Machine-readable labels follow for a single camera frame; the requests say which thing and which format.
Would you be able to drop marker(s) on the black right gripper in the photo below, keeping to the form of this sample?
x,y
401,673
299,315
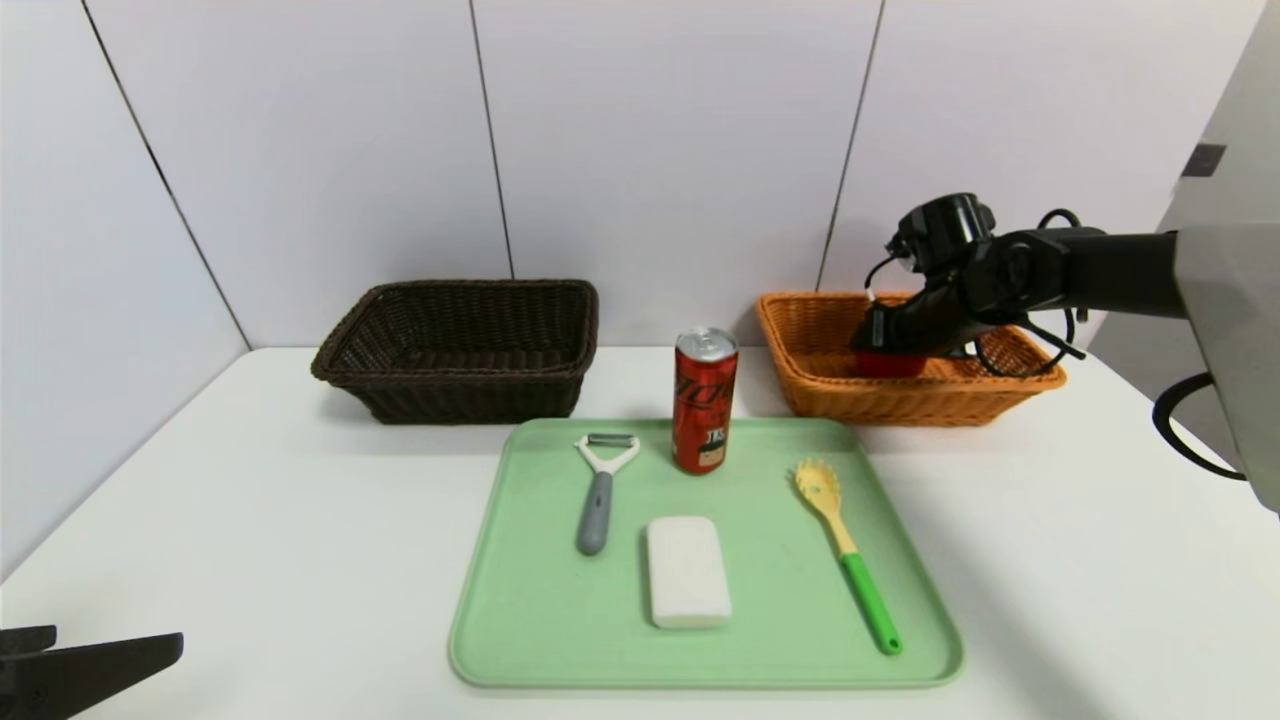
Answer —
x,y
872,333

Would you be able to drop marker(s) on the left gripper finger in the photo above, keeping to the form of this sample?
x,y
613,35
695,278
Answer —
x,y
80,675
25,640

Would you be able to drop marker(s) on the red apple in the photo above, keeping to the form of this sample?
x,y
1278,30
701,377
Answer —
x,y
890,365

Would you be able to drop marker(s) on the red soda can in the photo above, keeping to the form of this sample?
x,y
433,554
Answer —
x,y
704,410

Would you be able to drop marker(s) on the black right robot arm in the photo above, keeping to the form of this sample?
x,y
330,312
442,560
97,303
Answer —
x,y
1110,265

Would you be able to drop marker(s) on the orange wicker basket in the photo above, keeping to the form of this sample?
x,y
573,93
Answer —
x,y
830,390

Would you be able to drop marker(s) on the dark brown wicker basket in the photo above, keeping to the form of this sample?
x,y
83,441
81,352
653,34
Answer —
x,y
450,395

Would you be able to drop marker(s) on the light green plastic tray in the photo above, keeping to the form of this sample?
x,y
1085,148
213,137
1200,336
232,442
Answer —
x,y
770,560

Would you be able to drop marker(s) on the white soap bar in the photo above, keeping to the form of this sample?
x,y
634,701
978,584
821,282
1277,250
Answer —
x,y
688,570

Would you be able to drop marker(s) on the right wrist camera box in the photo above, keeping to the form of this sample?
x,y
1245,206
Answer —
x,y
903,245

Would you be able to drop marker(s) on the dark wall bracket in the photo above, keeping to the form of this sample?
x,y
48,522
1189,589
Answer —
x,y
1202,162

